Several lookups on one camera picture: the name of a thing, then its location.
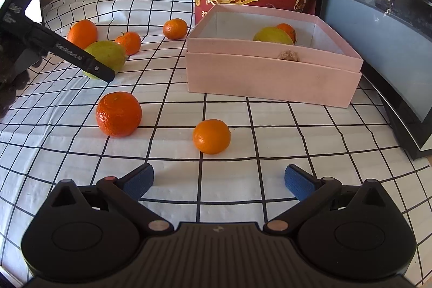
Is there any black-and-white checkered tablecloth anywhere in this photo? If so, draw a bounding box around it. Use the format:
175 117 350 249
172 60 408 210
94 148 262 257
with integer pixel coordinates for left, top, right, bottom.
0 0 432 288

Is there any small smooth mandarin orange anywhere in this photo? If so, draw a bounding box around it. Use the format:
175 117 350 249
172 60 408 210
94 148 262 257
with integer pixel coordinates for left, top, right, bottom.
193 119 231 155

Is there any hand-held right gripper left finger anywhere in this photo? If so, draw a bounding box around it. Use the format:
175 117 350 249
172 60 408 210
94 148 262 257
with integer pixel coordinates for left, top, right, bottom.
50 164 174 236

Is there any green pear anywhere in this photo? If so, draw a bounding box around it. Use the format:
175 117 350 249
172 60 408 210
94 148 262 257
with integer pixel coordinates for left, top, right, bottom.
253 26 295 46
83 40 128 80

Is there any glass-sided computer case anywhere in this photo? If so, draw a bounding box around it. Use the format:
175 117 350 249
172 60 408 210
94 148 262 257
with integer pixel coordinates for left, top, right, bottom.
317 0 432 161

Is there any large mandarin orange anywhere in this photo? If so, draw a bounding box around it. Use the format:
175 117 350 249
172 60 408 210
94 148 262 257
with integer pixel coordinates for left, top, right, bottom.
95 91 143 138

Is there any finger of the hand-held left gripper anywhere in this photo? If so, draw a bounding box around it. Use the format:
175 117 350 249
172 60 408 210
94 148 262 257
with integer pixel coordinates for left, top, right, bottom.
83 56 116 83

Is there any large smooth orange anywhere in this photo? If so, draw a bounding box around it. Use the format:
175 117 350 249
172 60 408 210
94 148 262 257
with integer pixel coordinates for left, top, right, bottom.
67 19 98 50

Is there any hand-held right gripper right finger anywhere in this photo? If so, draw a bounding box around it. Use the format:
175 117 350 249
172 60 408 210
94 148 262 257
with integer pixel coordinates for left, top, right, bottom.
262 165 404 236

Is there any pink cardboard box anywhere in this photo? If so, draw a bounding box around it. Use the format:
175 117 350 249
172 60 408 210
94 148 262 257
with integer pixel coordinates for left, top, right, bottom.
185 4 364 109

